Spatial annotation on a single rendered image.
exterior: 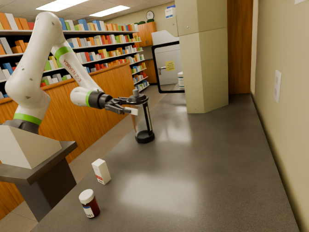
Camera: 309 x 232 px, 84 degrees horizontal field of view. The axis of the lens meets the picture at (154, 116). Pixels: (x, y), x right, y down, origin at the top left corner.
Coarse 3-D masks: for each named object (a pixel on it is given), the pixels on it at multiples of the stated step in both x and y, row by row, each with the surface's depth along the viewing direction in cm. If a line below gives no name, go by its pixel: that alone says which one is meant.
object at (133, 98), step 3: (132, 90) 82; (135, 90) 81; (135, 93) 81; (138, 93) 82; (141, 93) 85; (132, 96) 83; (135, 96) 82; (138, 96) 81; (141, 96) 81; (144, 96) 82; (129, 99) 81; (132, 99) 80; (135, 99) 79; (138, 99) 79; (141, 99) 80
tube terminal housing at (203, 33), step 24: (192, 0) 87; (216, 0) 91; (192, 24) 92; (216, 24) 95; (192, 48) 97; (216, 48) 100; (192, 72) 102; (216, 72) 104; (192, 96) 108; (216, 96) 110
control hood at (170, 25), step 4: (160, 20) 97; (164, 20) 96; (168, 20) 95; (172, 20) 94; (176, 20) 94; (160, 24) 97; (164, 24) 97; (168, 24) 96; (172, 24) 95; (176, 24) 95; (164, 28) 98; (168, 28) 97; (172, 28) 96; (176, 28) 95; (172, 32) 97; (176, 32) 96; (176, 36) 97
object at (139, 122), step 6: (132, 102) 79; (144, 102) 80; (138, 108) 81; (138, 114) 82; (132, 120) 86; (138, 120) 83; (144, 120) 83; (138, 126) 84; (144, 126) 84; (138, 132) 86; (144, 132) 86
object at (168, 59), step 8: (160, 48) 136; (168, 48) 133; (176, 48) 130; (160, 56) 139; (168, 56) 136; (176, 56) 133; (160, 64) 142; (168, 64) 139; (176, 64) 136; (168, 72) 141; (176, 72) 138; (160, 80) 148; (168, 80) 144; (176, 80) 141; (160, 88) 151; (168, 88) 147; (176, 88) 144
